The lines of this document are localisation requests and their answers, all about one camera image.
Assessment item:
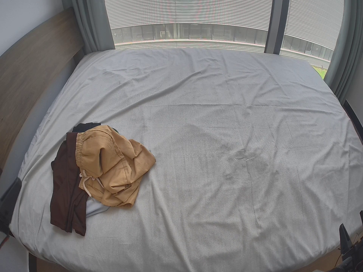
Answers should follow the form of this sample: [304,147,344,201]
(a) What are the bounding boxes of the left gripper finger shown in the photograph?
[0,177,22,209]

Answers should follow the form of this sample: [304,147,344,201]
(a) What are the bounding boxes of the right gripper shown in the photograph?
[339,222,363,272]

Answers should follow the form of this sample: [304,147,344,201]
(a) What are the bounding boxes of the tan shorts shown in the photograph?
[75,125,156,207]

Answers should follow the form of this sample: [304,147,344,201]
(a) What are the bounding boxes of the bed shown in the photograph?
[0,7,363,272]

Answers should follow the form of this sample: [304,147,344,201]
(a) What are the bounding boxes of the brown garment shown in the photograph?
[50,132,90,236]

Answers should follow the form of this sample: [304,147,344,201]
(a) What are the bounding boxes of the pale blue garment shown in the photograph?
[85,197,111,219]

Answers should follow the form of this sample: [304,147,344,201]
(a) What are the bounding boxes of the black garment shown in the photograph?
[72,123,101,132]

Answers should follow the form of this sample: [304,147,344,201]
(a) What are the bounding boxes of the grey-green curtain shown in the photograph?
[323,0,363,104]
[60,0,115,53]

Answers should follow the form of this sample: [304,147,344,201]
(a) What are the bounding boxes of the window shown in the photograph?
[102,0,345,77]

